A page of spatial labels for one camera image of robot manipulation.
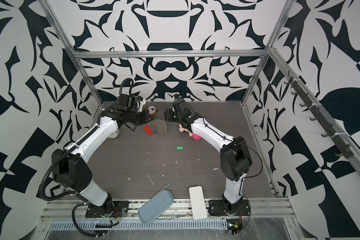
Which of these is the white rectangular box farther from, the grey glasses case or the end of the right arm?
the end of the right arm

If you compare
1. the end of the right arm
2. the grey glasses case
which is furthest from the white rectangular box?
the end of the right arm

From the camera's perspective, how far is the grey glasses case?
0.71 metres
